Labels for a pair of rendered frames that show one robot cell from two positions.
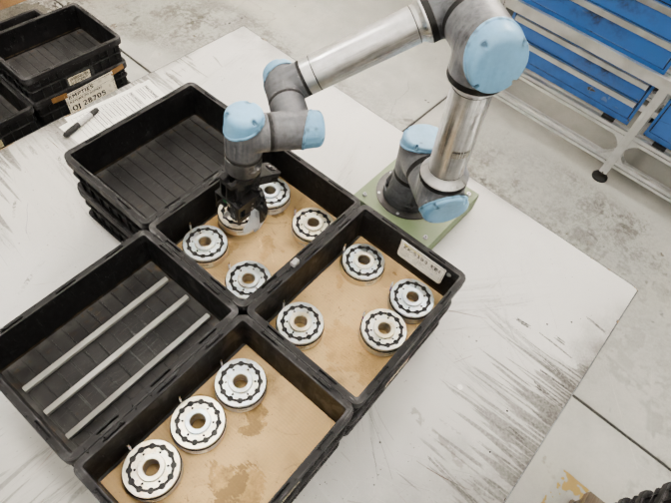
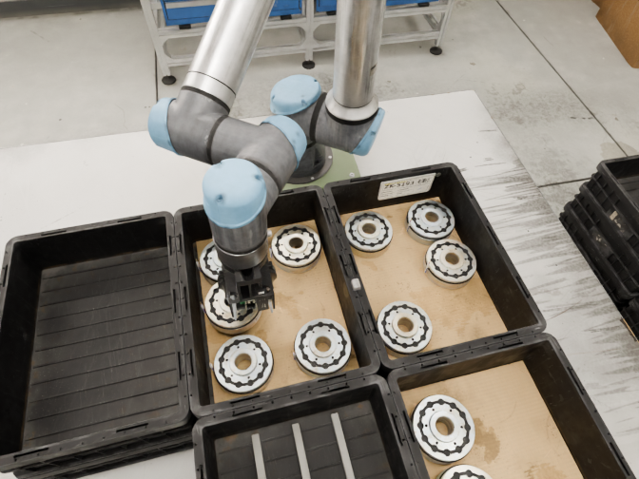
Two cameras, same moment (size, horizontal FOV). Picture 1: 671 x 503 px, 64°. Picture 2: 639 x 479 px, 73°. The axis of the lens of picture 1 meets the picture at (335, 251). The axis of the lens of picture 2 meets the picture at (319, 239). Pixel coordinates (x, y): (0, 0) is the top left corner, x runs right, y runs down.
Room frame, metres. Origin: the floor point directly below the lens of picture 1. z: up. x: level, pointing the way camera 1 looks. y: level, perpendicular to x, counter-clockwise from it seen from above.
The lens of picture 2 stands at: (0.44, 0.39, 1.61)
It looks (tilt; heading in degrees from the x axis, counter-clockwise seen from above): 56 degrees down; 312
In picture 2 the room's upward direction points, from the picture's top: 3 degrees clockwise
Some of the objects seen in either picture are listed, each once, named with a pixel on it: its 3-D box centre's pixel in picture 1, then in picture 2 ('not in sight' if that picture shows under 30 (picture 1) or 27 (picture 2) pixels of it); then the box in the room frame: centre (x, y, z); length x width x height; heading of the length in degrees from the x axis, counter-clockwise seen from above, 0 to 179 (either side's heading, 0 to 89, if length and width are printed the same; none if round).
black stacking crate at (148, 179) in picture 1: (174, 163); (102, 332); (0.90, 0.44, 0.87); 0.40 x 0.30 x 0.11; 149
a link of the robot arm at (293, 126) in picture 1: (293, 124); (260, 153); (0.80, 0.13, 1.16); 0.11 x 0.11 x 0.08; 23
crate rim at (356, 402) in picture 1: (360, 294); (423, 252); (0.60, -0.07, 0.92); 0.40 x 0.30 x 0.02; 149
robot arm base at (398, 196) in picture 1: (412, 182); (297, 143); (1.06, -0.17, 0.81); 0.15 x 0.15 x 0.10
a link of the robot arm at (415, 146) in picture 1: (421, 154); (298, 109); (1.05, -0.17, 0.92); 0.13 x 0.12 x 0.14; 23
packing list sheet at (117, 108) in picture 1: (125, 117); not in sight; (1.19, 0.72, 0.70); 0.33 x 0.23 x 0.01; 148
